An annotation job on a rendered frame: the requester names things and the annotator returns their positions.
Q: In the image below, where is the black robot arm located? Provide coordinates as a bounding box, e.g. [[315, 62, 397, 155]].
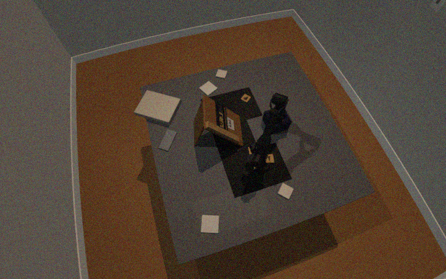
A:
[[246, 93, 288, 168]]

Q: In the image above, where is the beige flat rectangular slab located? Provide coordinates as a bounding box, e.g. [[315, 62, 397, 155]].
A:
[[134, 90, 181, 125]]

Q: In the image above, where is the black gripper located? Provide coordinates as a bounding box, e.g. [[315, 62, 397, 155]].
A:
[[250, 143, 270, 173]]

